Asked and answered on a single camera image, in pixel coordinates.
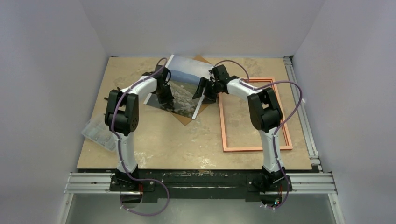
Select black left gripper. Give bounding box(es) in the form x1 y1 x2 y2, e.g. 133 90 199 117
155 84 175 109

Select landscape photo print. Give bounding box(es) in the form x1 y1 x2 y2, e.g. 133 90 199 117
143 55 217 120

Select red wooden picture frame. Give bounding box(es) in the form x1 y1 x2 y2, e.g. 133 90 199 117
218 77 294 153

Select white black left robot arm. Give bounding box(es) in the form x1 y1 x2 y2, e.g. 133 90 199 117
105 65 174 191

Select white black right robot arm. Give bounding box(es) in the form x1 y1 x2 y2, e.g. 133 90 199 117
193 65 286 190

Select brown cardboard backing board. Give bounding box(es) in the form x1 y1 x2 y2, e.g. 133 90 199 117
172 55 211 126

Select clear plastic parts box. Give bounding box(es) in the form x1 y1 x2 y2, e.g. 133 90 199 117
81 114 116 152

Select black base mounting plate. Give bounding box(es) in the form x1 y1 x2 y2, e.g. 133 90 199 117
109 168 291 206

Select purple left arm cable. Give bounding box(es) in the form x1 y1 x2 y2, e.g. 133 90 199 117
111 57 169 183

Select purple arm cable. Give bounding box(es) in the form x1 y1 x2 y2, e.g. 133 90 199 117
213 60 303 186
111 57 169 183

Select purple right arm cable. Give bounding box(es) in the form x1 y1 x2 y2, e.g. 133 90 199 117
213 60 303 186

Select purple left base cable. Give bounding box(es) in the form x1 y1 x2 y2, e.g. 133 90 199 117
120 179 170 217

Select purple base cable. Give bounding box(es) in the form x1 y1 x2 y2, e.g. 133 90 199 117
260 182 296 211
120 179 170 217

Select aluminium front rail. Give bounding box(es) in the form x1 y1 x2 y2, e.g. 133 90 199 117
64 173 337 194

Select aluminium rail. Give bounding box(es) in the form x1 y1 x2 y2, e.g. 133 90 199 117
283 56 323 173
64 173 337 194

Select aluminium rail right side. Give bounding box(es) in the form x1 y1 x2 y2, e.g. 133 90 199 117
283 56 323 173

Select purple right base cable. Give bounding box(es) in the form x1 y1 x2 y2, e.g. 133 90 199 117
260 182 296 211

